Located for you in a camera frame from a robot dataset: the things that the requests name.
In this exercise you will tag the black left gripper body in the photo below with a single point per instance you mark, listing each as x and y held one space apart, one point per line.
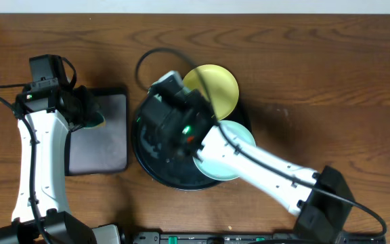
86 104

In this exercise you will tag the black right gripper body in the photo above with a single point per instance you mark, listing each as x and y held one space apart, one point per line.
197 97

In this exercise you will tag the green yellow sponge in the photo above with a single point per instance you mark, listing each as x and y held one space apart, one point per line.
95 120

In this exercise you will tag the yellow plate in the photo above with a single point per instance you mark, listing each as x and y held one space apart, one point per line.
221 84

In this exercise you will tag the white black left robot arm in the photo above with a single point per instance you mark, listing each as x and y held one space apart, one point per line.
46 117

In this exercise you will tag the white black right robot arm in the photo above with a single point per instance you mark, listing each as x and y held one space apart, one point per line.
321 201

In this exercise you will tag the round black tray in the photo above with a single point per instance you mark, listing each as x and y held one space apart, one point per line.
172 171

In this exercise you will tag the black rectangular water tray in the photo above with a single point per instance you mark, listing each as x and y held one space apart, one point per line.
102 149

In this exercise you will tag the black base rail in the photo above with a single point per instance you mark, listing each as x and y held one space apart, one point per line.
202 238

